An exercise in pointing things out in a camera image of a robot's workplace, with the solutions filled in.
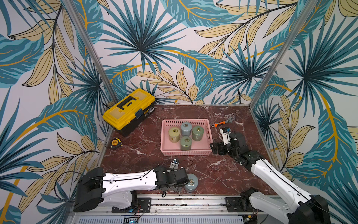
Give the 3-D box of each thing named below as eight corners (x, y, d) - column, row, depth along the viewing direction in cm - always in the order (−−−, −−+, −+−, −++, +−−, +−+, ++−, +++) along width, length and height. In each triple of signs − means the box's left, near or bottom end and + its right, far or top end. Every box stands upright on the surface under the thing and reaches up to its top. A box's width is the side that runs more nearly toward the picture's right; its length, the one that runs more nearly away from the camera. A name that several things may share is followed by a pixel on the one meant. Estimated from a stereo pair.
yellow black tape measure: (112, 148, 96) (110, 146, 93) (114, 140, 100) (112, 137, 97) (121, 148, 96) (119, 146, 93) (124, 140, 100) (122, 137, 97)
